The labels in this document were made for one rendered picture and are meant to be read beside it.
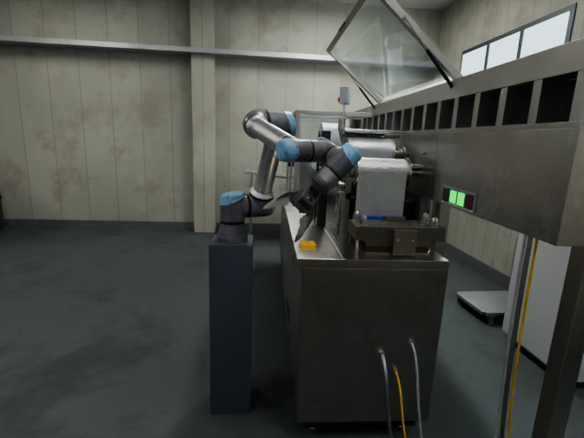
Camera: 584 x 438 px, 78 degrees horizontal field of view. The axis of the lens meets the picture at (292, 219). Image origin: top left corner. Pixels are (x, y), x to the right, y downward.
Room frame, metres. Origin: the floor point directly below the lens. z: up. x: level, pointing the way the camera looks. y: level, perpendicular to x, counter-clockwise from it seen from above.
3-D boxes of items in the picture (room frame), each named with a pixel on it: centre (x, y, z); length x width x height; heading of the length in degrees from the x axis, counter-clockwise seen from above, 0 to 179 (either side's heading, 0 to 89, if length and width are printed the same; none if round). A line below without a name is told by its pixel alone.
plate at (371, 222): (1.62, -0.47, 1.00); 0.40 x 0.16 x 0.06; 94
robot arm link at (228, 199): (1.70, 0.28, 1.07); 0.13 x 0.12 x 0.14; 120
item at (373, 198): (1.73, -0.42, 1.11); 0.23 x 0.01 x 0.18; 94
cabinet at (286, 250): (2.73, -0.28, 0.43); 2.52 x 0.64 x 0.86; 4
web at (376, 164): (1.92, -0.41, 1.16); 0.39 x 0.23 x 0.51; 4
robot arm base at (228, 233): (1.70, 0.29, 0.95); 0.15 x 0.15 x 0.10
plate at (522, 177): (2.47, -0.69, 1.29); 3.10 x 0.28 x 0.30; 4
